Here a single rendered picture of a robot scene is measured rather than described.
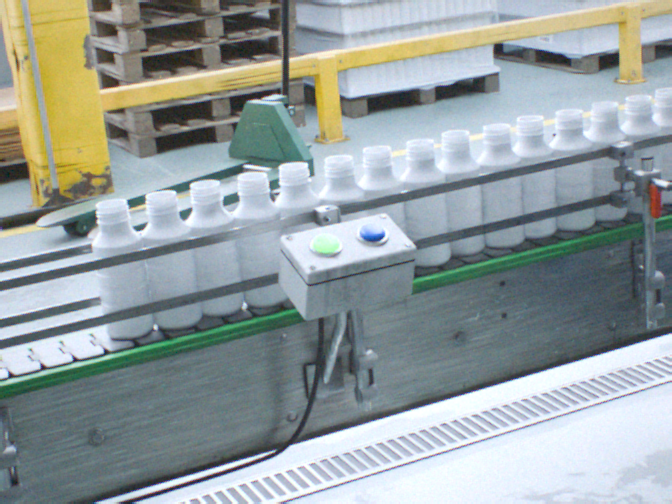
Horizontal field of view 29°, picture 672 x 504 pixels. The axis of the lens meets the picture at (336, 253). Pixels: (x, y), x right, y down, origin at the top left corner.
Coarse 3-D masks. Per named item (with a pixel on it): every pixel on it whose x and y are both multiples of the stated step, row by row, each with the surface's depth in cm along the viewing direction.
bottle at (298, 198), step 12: (288, 168) 167; (300, 168) 164; (288, 180) 164; (300, 180) 164; (288, 192) 165; (300, 192) 165; (312, 192) 166; (276, 204) 166; (288, 204) 164; (300, 204) 164; (312, 204) 165; (288, 228) 165; (300, 228) 165; (312, 228) 165
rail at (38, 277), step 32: (576, 160) 179; (416, 192) 169; (256, 224) 161; (288, 224) 162; (512, 224) 177; (32, 256) 157; (64, 256) 158; (128, 256) 154; (0, 288) 148; (224, 288) 161; (256, 288) 162; (0, 320) 157; (32, 320) 158; (96, 320) 154
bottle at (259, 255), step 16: (240, 176) 163; (256, 176) 164; (240, 192) 162; (256, 192) 161; (240, 208) 162; (256, 208) 161; (272, 208) 162; (240, 224) 162; (240, 240) 163; (256, 240) 162; (272, 240) 162; (240, 256) 164; (256, 256) 162; (272, 256) 163; (240, 272) 165; (256, 272) 163; (272, 272) 163; (272, 288) 164; (256, 304) 165; (272, 304) 165
